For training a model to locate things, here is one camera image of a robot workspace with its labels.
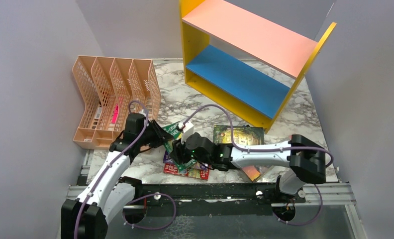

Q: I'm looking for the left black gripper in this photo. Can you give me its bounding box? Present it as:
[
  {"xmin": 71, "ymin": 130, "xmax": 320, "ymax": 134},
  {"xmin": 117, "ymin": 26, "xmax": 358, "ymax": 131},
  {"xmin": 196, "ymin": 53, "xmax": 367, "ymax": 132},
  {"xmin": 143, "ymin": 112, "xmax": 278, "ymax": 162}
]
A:
[{"xmin": 138, "ymin": 119, "xmax": 174, "ymax": 148}]

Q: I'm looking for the green 104-storey treehouse book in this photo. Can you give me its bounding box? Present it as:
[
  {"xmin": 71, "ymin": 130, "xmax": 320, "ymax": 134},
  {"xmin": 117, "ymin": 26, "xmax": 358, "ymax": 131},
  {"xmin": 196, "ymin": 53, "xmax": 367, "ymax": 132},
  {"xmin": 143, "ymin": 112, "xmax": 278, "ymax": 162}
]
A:
[{"xmin": 162, "ymin": 121, "xmax": 197, "ymax": 170}]

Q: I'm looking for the red 13-storey treehouse book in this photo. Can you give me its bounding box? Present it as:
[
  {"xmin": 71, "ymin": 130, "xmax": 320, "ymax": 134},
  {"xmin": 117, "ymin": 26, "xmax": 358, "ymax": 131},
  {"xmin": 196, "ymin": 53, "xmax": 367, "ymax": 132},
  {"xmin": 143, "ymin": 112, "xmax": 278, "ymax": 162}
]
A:
[{"xmin": 163, "ymin": 163, "xmax": 209, "ymax": 181}]

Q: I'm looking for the purple 52-storey treehouse book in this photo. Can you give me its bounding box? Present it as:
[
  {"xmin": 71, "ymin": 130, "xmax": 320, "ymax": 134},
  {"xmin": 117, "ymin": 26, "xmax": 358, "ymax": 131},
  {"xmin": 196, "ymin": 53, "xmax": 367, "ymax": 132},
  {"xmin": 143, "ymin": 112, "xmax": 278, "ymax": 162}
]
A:
[{"xmin": 163, "ymin": 151, "xmax": 183, "ymax": 167}]

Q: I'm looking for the dark green Alice book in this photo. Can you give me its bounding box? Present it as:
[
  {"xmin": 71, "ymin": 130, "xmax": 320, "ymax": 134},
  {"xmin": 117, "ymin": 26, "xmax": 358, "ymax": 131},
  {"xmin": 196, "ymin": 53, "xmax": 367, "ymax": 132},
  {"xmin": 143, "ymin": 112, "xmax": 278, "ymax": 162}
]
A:
[{"xmin": 213, "ymin": 125, "xmax": 265, "ymax": 145}]

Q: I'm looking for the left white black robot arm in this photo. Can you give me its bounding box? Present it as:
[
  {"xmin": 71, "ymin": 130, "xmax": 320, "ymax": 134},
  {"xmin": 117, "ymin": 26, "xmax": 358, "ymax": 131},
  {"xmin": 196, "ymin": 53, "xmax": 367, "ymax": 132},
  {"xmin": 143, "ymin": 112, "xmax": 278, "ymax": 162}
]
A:
[{"xmin": 60, "ymin": 113, "xmax": 173, "ymax": 239}]

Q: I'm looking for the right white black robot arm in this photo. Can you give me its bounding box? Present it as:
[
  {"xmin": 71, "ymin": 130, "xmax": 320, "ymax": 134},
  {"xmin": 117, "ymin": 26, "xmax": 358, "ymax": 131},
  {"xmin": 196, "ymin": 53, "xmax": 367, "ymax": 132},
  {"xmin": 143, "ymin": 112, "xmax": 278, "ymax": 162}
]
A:
[{"xmin": 169, "ymin": 133, "xmax": 327, "ymax": 203}]

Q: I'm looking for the pink marker in organizer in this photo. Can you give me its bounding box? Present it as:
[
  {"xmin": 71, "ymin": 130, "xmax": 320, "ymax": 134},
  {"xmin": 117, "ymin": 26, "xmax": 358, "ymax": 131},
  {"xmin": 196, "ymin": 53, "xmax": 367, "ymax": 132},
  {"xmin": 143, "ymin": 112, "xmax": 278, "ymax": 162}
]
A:
[{"xmin": 111, "ymin": 103, "xmax": 119, "ymax": 124}]

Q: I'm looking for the Jane Eyre book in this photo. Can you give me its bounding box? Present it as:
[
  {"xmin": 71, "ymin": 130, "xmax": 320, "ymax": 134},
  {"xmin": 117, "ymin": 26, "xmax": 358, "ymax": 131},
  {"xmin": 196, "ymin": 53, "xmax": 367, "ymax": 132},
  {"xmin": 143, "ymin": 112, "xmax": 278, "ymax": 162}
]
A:
[{"xmin": 241, "ymin": 165, "xmax": 275, "ymax": 183}]

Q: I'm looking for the orange plastic file organizer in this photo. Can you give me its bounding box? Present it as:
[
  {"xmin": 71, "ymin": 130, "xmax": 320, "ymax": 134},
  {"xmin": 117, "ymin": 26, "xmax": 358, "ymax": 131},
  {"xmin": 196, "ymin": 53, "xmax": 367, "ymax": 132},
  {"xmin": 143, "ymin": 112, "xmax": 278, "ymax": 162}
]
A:
[{"xmin": 72, "ymin": 55, "xmax": 162, "ymax": 150}]

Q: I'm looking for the yellow pink blue bookshelf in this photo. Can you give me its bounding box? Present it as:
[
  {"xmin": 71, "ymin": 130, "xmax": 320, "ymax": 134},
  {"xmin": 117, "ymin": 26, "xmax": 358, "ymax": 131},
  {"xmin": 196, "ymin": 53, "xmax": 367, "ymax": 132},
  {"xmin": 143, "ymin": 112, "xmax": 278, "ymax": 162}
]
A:
[{"xmin": 179, "ymin": 0, "xmax": 337, "ymax": 133}]

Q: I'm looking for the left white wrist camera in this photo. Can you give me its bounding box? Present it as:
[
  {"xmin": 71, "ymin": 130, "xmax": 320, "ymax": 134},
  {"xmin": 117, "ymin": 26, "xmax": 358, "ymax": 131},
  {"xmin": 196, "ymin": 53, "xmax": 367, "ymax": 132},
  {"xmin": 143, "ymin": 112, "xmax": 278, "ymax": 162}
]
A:
[{"xmin": 178, "ymin": 121, "xmax": 194, "ymax": 143}]

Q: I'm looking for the black mounting rail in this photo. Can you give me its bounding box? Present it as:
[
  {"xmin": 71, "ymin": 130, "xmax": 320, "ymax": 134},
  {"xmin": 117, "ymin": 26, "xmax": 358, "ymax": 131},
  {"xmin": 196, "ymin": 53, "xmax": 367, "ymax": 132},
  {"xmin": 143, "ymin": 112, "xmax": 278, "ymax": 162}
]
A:
[{"xmin": 122, "ymin": 183, "xmax": 305, "ymax": 224}]

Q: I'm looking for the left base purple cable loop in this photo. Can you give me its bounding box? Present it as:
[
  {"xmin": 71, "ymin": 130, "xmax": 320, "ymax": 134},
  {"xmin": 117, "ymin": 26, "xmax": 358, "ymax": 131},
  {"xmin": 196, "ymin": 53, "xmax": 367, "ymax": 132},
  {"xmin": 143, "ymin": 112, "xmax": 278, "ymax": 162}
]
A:
[{"xmin": 122, "ymin": 193, "xmax": 177, "ymax": 231}]

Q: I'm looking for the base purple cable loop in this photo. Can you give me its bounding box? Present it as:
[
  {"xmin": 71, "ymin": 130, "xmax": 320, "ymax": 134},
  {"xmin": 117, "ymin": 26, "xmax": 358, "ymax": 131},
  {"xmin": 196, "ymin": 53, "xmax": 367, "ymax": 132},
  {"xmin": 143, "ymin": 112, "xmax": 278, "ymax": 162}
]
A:
[
  {"xmin": 271, "ymin": 183, "xmax": 323, "ymax": 228},
  {"xmin": 122, "ymin": 193, "xmax": 177, "ymax": 231}
]

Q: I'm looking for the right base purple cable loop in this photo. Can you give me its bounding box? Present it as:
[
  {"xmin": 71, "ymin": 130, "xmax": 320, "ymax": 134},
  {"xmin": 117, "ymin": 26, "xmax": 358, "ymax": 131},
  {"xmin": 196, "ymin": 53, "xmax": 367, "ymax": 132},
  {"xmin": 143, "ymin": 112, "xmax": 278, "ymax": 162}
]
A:
[{"xmin": 271, "ymin": 183, "xmax": 323, "ymax": 228}]

